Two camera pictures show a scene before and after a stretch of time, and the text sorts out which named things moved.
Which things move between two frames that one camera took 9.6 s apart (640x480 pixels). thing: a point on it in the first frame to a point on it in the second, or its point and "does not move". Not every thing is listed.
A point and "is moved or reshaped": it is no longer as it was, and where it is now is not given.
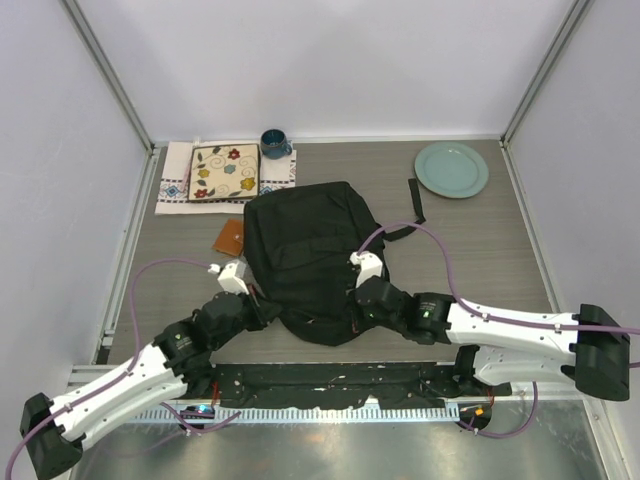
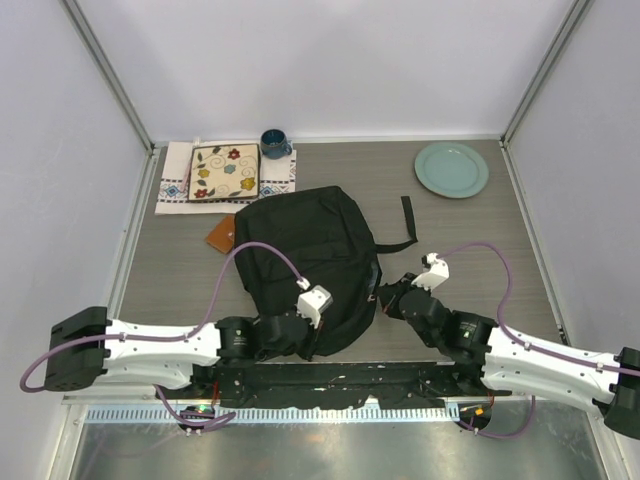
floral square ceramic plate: x=223 y=172 does not move
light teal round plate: x=450 y=169 does not move
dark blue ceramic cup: x=274 y=144 does not move
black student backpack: x=299 y=242 is moved or reshaped
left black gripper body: x=251 y=318 to x=263 y=356
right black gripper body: x=363 y=319 to x=429 y=340
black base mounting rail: x=332 y=385 does not move
